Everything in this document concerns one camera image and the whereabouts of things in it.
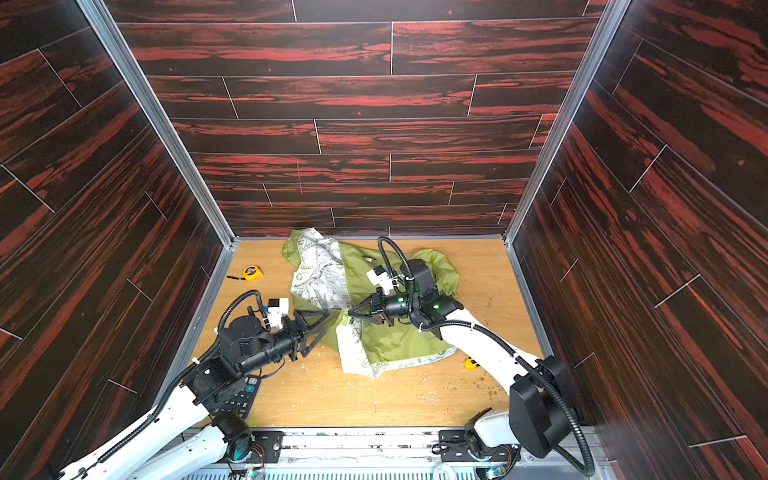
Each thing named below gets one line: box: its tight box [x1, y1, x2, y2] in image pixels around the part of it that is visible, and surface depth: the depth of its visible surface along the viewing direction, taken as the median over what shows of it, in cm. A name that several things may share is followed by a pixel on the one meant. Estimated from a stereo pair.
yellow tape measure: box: [226, 264, 264, 282], surface depth 110 cm
